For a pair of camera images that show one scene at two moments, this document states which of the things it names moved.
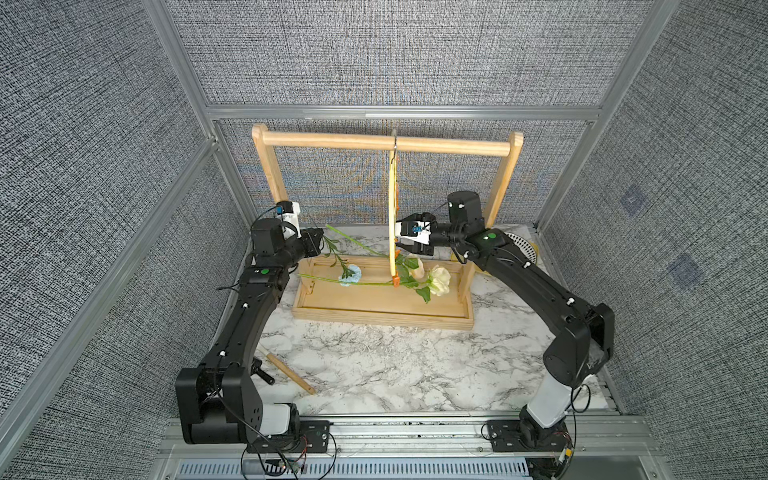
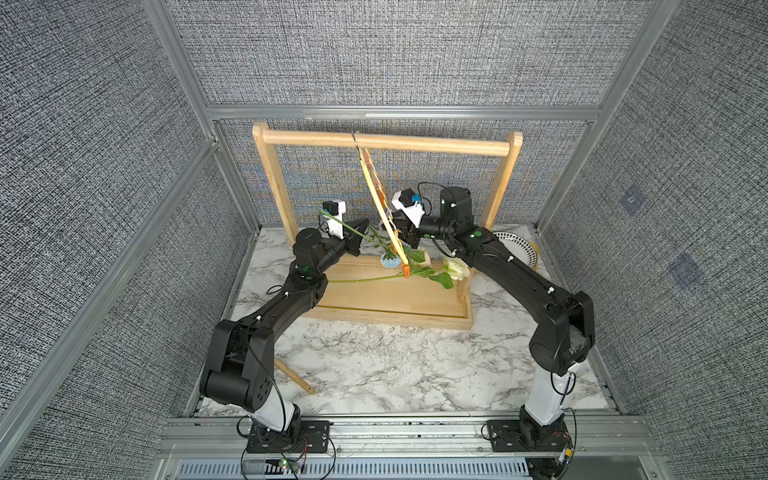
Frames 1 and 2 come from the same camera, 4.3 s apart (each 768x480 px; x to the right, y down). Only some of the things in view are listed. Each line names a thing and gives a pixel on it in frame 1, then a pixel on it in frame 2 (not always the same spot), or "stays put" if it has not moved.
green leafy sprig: [346, 271] → [380, 240]
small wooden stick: [287, 369] stays put
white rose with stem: [438, 282] → [451, 268]
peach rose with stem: [407, 263] → [420, 257]
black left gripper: [311, 243] → [349, 236]
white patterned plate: [523, 246] stays put
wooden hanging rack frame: [388, 290] stays put
